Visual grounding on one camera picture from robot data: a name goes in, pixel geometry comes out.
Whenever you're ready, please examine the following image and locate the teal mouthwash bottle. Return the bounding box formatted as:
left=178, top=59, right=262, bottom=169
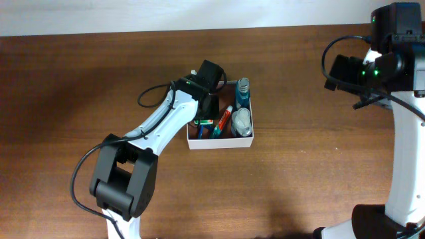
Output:
left=235, top=78, right=250, bottom=110

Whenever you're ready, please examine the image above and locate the green toothpaste tube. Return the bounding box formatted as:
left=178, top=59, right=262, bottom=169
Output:
left=209, top=106, right=233, bottom=139

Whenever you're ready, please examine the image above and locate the green Dettol soap box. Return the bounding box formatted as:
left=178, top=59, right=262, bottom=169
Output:
left=194, top=119, right=214, bottom=125

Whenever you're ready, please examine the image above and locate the blue white toothbrush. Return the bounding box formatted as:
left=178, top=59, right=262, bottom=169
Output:
left=197, top=125, right=205, bottom=139

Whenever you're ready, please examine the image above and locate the blue hand soap pump bottle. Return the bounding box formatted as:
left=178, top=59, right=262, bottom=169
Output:
left=231, top=108, right=252, bottom=137

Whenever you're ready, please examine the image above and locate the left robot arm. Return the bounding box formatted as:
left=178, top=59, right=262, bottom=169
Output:
left=89, top=60, right=226, bottom=238

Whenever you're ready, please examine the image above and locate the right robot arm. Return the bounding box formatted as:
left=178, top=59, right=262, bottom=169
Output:
left=313, top=2, right=424, bottom=239

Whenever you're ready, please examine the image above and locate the white cardboard box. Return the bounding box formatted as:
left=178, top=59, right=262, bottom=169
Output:
left=185, top=80, right=254, bottom=149

